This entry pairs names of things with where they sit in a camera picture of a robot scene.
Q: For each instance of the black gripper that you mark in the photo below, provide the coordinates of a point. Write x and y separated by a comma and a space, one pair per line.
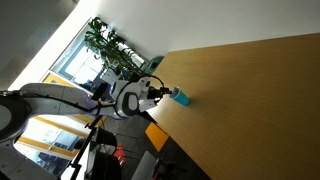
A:
154, 93

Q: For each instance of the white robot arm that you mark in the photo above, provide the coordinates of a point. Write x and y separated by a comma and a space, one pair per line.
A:
128, 99

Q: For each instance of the blue paper cup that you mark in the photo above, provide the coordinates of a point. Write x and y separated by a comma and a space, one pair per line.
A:
178, 96

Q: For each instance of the teal bin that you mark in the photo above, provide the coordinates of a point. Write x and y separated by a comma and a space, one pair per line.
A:
154, 63

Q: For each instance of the green potted plant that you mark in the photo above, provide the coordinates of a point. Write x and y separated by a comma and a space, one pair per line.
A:
110, 48

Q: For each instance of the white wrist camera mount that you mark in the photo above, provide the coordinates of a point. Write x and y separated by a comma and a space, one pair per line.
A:
144, 102

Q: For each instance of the black camera tripod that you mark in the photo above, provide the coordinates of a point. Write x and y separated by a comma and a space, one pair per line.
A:
76, 162

